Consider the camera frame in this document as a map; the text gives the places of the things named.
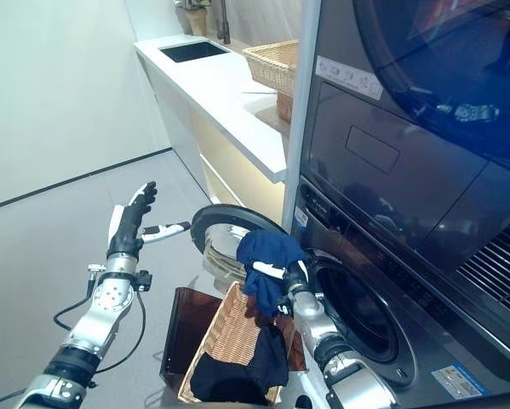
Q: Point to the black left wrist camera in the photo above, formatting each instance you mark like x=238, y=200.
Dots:
x=144, y=279

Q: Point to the brown woven basket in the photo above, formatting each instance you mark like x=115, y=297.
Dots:
x=284, y=106

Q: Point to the beige ribbed vase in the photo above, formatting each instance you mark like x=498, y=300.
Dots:
x=197, y=23

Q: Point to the small blue white sticker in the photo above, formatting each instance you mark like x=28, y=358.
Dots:
x=456, y=383

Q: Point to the pale wicker tray basket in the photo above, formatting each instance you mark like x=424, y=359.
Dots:
x=271, y=64

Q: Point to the white laundry counter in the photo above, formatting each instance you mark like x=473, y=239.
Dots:
x=220, y=98

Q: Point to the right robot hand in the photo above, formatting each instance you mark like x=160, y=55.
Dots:
x=299, y=277

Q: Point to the white pictogram label sticker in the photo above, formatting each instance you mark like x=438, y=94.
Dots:
x=348, y=76

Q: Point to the black rectangular sink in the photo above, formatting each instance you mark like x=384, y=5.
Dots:
x=195, y=51

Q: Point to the white tall side panel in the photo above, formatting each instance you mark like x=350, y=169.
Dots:
x=301, y=106

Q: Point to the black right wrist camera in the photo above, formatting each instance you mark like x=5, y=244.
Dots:
x=283, y=309

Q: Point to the grey dryer with round door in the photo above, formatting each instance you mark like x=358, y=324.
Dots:
x=386, y=149

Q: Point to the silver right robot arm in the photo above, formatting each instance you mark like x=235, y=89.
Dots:
x=322, y=328

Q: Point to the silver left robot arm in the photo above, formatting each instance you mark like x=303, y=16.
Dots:
x=105, y=307

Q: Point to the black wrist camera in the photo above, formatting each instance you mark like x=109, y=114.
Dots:
x=283, y=309
x=144, y=279

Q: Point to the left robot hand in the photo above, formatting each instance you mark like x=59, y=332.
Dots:
x=124, y=238

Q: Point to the black garment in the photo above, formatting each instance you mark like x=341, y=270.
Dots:
x=237, y=375

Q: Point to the woven wicker laundry basket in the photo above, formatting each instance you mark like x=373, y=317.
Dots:
x=229, y=324

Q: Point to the blue energy label sticker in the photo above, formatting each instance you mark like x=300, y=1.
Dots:
x=302, y=219

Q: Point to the blue garment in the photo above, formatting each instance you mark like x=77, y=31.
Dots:
x=267, y=251

